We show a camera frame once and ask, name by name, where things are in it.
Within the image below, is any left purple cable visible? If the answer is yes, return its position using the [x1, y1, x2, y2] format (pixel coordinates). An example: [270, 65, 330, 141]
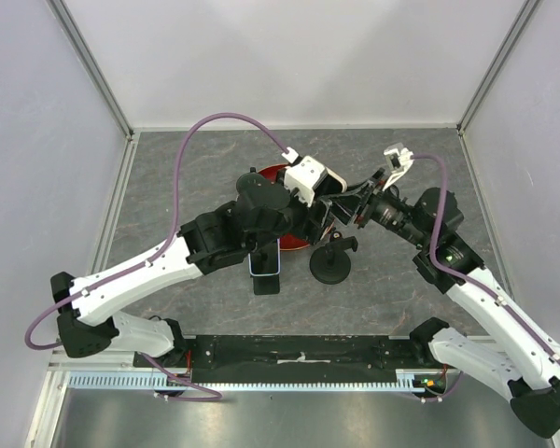
[23, 111, 302, 402]

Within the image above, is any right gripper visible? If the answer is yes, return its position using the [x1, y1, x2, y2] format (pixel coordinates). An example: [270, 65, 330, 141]
[326, 167, 431, 249]

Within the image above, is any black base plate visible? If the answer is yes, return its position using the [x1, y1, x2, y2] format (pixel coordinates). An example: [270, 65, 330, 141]
[157, 335, 443, 385]

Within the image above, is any red round tray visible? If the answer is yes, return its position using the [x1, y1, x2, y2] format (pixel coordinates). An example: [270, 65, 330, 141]
[259, 164, 309, 251]

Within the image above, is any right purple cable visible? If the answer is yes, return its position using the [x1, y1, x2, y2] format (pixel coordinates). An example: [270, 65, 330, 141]
[410, 153, 560, 405]

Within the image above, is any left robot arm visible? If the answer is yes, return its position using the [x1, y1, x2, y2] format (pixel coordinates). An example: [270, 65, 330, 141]
[50, 168, 346, 367]

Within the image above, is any beige case phone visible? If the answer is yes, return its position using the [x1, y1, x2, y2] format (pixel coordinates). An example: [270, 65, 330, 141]
[315, 169, 347, 196]

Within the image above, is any slotted cable duct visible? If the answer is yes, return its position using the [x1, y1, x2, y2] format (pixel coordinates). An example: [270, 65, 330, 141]
[68, 371, 427, 393]

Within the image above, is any blue case phone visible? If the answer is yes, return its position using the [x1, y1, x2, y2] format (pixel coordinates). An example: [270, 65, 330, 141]
[247, 240, 281, 278]

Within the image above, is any black round-base phone stand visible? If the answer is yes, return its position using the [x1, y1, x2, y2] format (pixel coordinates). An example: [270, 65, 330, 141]
[309, 231, 358, 285]

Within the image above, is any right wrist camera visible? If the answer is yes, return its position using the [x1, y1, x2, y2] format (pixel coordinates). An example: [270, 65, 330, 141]
[383, 143, 413, 191]

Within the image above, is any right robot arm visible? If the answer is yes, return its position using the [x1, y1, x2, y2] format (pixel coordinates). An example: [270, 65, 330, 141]
[324, 178, 560, 439]

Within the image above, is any purple cable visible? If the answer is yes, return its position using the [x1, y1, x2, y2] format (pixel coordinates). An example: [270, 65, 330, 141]
[410, 153, 560, 405]
[23, 111, 302, 402]

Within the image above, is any black folding phone stand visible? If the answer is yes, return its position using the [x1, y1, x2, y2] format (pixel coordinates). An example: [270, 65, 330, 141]
[252, 275, 280, 296]

